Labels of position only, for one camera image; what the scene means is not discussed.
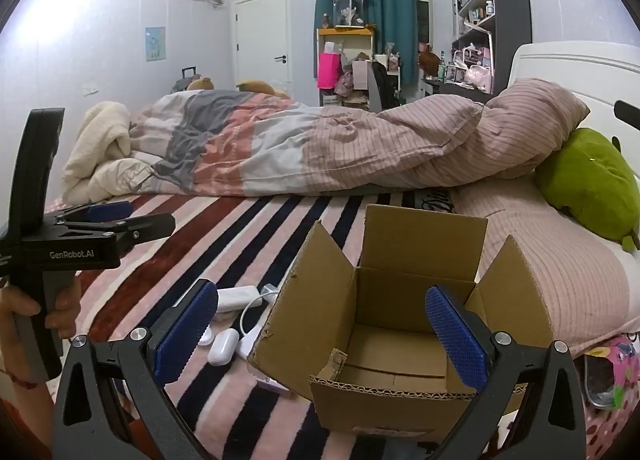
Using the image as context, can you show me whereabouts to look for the white door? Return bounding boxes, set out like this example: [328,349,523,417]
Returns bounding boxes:
[234,0,292,95]

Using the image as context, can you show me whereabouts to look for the pink dotted bag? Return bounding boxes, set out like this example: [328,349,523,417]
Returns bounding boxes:
[575,332,640,460]

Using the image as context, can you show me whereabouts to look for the person's left forearm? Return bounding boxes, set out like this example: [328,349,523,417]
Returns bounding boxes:
[0,370,55,460]

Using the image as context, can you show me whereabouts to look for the white charger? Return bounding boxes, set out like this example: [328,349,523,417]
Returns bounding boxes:
[237,335,262,362]

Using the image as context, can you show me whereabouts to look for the pink ribbed pillow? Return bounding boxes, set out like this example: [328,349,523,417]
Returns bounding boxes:
[452,175,631,358]

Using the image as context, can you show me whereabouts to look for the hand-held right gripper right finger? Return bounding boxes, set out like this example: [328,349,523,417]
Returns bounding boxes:
[424,285,587,460]

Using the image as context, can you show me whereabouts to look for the brown wig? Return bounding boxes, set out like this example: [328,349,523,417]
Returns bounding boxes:
[419,50,443,78]

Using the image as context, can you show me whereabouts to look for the window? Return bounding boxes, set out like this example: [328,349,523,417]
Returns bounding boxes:
[412,0,433,45]

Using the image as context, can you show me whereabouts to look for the yellow shelf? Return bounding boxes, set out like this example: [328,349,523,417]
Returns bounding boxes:
[316,27,376,108]

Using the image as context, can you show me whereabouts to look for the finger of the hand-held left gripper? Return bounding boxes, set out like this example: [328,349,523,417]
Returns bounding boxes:
[62,213,177,253]
[47,201,134,225]

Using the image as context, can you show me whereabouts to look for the glass display case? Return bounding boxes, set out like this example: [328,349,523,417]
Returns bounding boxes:
[330,0,368,29]

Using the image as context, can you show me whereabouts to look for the white earbuds case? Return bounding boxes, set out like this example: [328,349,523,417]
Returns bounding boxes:
[207,329,241,367]

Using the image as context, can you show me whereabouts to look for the person's left hand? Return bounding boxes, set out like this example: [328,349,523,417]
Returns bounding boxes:
[0,279,82,374]

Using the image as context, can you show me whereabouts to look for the green plush toy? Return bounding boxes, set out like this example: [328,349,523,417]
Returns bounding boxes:
[534,127,640,253]

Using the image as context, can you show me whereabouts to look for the dark bookshelf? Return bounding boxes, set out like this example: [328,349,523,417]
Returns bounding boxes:
[450,0,531,95]

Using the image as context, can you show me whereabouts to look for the cream blanket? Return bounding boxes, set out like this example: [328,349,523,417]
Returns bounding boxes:
[62,100,156,205]

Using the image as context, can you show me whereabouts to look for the white cable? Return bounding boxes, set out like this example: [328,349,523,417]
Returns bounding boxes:
[235,284,281,343]

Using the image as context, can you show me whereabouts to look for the red string bracelet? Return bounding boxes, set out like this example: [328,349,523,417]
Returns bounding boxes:
[0,367,38,386]

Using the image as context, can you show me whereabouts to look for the black jacket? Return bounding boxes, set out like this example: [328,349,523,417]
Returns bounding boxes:
[370,60,401,110]

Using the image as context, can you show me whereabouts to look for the white headboard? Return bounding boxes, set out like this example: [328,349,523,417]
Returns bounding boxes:
[507,42,640,141]

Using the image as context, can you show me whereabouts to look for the dark glossy pouch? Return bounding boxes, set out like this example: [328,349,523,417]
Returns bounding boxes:
[582,352,618,408]

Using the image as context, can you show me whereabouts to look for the striped pink duvet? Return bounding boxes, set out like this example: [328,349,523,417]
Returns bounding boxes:
[129,78,591,198]

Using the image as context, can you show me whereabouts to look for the dark suitcase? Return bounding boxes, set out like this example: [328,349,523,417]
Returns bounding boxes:
[172,67,201,94]

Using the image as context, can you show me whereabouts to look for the cardboard box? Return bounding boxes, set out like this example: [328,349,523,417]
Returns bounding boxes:
[247,204,555,443]

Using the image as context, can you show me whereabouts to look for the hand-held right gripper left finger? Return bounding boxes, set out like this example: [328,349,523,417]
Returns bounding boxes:
[52,279,221,460]

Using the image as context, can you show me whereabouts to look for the purple box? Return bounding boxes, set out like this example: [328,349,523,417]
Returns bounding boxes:
[255,375,293,398]

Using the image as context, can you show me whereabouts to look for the wall poster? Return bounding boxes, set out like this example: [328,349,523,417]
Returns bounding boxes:
[145,26,166,62]

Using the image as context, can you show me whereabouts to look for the dark desk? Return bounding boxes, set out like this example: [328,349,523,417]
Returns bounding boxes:
[420,74,501,103]

